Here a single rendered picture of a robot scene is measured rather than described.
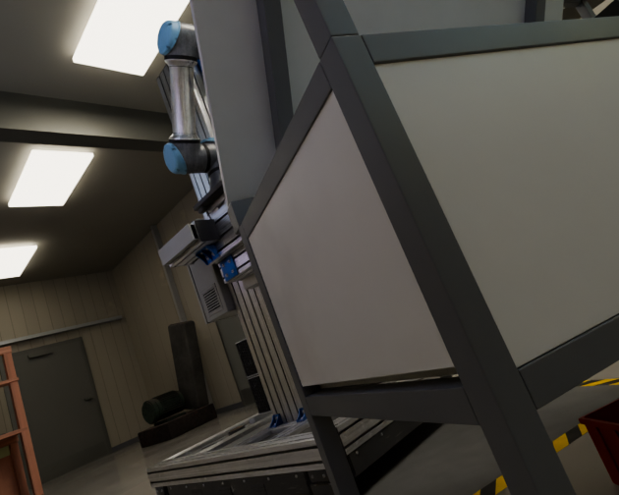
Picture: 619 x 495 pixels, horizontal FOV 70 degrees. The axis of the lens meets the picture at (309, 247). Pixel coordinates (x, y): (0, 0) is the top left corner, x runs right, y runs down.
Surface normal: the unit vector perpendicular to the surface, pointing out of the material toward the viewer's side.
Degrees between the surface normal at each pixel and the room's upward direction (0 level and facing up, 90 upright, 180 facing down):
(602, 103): 90
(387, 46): 90
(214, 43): 126
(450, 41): 90
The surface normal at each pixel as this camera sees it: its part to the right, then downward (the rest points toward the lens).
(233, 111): 0.47, 0.27
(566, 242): 0.32, -0.33
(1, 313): 0.65, -0.40
